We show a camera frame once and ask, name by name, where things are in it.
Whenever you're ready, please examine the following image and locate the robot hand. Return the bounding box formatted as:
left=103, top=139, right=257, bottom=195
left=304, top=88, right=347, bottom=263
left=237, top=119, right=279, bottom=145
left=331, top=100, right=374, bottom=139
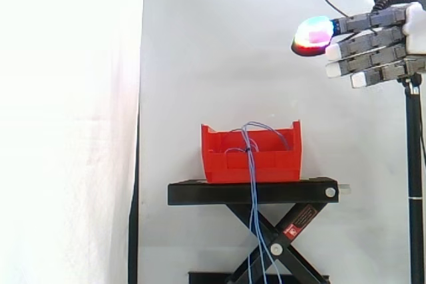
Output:
left=290, top=0, right=426, bottom=90

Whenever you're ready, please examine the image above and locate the blue cable bundle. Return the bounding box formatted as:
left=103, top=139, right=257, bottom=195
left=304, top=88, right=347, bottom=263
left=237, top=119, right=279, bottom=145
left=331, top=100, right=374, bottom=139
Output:
left=225, top=120, right=294, bottom=284

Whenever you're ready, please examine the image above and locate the black pole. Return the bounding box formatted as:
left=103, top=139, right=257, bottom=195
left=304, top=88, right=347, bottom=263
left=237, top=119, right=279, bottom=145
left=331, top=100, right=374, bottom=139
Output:
left=397, top=76, right=426, bottom=284

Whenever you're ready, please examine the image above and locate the red bin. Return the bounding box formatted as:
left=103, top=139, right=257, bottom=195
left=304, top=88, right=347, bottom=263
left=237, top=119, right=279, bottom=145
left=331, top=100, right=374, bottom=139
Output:
left=200, top=119, right=303, bottom=185

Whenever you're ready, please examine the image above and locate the black stand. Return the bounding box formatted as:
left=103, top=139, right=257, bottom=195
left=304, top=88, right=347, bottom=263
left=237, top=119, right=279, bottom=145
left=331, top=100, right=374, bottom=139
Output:
left=168, top=176, right=352, bottom=284

